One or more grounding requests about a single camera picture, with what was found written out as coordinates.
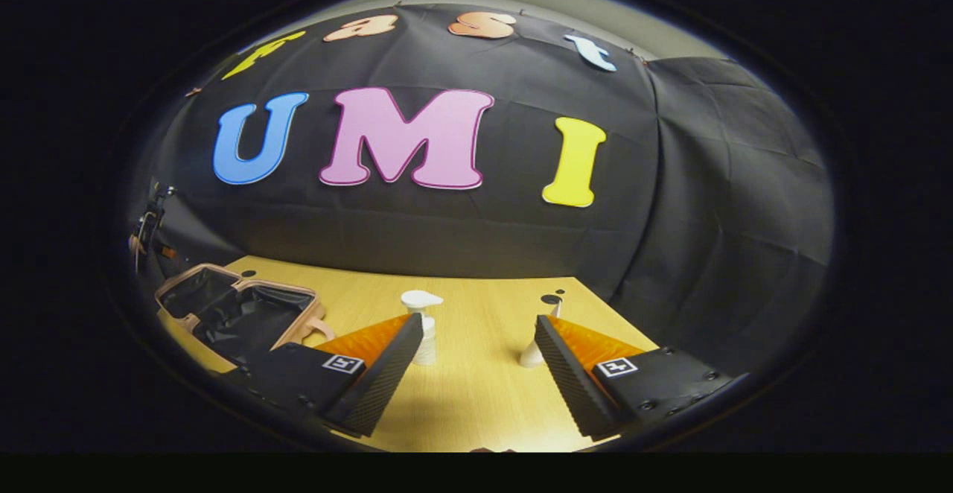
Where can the pink suitcase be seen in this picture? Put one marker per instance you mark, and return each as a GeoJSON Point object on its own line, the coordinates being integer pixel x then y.
{"type": "Point", "coordinates": [223, 314]}

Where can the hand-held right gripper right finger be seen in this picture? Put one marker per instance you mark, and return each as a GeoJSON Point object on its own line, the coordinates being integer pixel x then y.
{"type": "Point", "coordinates": [569, 389]}

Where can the white squeeze tube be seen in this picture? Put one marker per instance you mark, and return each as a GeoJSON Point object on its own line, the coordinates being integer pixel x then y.
{"type": "Point", "coordinates": [532, 355]}

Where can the white pump bottle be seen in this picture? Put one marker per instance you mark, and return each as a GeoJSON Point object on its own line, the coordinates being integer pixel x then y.
{"type": "Point", "coordinates": [426, 336]}

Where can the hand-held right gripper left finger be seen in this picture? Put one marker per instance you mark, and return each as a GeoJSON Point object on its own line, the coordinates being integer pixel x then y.
{"type": "Point", "coordinates": [383, 381]}

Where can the black backdrop cloth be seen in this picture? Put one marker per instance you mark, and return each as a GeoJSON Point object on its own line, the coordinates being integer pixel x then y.
{"type": "Point", "coordinates": [521, 232]}

